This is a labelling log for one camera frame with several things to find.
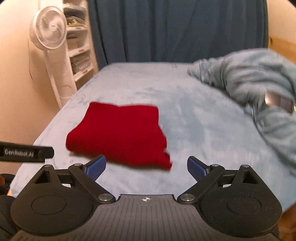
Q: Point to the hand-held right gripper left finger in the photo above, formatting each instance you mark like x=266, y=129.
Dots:
x=95, y=168

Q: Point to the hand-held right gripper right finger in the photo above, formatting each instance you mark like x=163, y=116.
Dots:
x=196, y=168

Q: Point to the red knit sweater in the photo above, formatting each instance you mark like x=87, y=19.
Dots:
x=120, y=134

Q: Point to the light blue bed blanket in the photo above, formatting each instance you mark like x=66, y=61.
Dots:
x=185, y=111

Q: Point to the crumpled grey-blue blanket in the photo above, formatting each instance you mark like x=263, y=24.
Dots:
x=249, y=74

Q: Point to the white shelf unit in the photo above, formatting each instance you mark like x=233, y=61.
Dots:
x=77, y=53

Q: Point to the white standing fan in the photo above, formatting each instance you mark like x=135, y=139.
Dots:
x=49, y=27

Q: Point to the dark blue curtain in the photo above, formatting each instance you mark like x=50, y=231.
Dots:
x=173, y=30

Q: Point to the wooden bed frame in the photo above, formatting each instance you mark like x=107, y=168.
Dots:
x=283, y=45

